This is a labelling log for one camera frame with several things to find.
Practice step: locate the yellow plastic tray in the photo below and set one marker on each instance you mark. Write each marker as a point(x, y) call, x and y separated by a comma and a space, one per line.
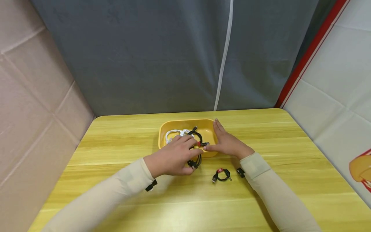
point(207, 132)

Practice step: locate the person's left forearm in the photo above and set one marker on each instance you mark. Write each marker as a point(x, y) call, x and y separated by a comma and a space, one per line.
point(116, 196)

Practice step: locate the person's right hand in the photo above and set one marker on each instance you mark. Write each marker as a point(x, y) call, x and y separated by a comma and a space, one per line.
point(232, 145)

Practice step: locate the black wrist band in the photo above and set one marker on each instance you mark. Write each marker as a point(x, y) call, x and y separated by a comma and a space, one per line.
point(241, 172)
point(151, 185)

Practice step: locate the person's left hand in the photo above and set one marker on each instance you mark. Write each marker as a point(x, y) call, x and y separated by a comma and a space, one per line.
point(169, 159)

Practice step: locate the person's right forearm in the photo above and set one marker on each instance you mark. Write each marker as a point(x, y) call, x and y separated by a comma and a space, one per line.
point(275, 193)

